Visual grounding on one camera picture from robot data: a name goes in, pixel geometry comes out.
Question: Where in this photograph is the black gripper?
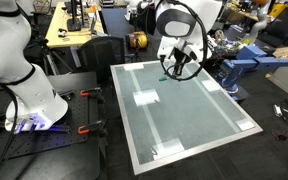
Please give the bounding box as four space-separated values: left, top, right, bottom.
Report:
168 46 194 77

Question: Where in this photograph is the yellow and black drum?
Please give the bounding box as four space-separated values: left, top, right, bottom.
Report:
126 31 150 51

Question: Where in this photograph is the black mesh office chair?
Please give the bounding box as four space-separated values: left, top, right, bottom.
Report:
76 35 127 85

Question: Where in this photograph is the white power adapter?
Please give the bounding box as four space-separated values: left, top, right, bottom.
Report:
272 103 284 118

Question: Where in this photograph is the brown cardboard box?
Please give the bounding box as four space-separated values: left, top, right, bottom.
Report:
272 45 288 61

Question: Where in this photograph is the black monitor stand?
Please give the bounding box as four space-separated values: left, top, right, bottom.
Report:
66 0 86 32

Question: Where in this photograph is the yellow box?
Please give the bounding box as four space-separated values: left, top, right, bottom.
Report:
268 2 288 18

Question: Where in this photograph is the light wooden desk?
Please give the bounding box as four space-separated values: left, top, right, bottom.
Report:
45 1 106 49

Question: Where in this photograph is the black perforated breadboard platform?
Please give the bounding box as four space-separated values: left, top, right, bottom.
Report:
0 71 102 165

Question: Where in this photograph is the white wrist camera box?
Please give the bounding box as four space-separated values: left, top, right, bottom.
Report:
157 35 174 62

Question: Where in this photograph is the orange handled black clamp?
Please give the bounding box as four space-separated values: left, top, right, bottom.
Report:
77 119 107 136
79 87 106 102

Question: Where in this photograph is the red floor cable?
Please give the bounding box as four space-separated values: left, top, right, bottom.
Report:
271 128 288 142

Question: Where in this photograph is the black camera tripod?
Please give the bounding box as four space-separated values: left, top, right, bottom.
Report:
33 32 74 77

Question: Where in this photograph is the black base cable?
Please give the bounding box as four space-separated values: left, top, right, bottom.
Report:
0 81 20 180

